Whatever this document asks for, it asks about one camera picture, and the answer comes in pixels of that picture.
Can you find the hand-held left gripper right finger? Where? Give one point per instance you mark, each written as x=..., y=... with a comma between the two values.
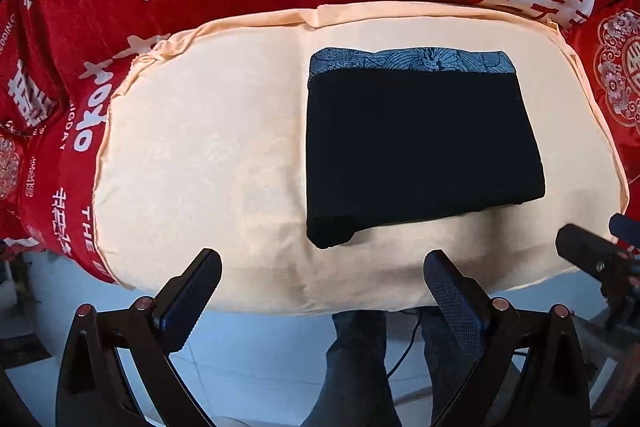
x=452, y=302

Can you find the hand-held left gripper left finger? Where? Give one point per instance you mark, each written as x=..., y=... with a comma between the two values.
x=192, y=297

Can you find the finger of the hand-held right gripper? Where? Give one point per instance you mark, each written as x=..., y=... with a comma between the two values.
x=580, y=244
x=625, y=227

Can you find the black pants with blue waistband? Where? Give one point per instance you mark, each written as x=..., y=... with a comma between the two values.
x=415, y=147

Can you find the cream cloth cover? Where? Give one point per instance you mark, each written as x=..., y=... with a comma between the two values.
x=200, y=182

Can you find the person's left leg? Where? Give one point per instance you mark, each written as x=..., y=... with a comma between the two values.
x=357, y=372

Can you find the red embroidered pillow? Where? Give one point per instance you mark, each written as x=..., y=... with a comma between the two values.
x=7, y=167
x=620, y=67

